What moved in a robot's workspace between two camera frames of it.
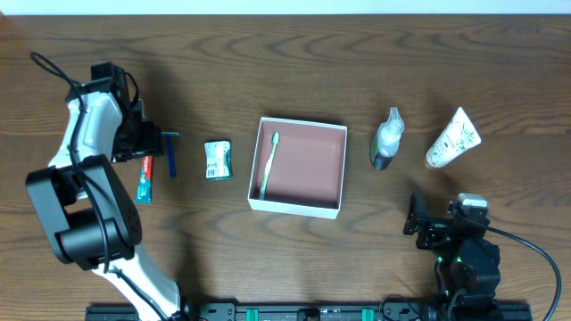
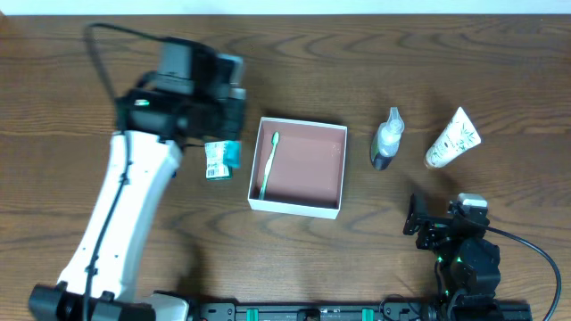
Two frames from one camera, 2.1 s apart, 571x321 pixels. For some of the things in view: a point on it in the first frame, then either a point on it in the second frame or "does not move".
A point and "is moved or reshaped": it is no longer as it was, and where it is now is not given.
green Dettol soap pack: [219, 160] does not move
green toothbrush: [275, 140] does not move
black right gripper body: [428, 226] does not move
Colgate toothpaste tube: [145, 185] is moved or reshaped
